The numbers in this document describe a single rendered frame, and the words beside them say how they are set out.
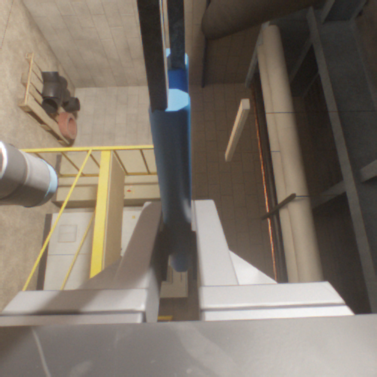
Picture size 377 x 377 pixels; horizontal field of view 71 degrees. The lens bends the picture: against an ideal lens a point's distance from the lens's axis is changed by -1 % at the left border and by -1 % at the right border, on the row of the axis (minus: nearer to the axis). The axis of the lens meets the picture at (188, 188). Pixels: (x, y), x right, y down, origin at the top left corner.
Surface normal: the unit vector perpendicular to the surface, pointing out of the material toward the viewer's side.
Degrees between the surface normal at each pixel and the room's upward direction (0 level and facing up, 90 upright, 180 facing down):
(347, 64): 90
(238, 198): 90
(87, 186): 90
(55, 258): 91
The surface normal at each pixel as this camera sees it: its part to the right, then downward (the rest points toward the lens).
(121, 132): 0.00, -0.30
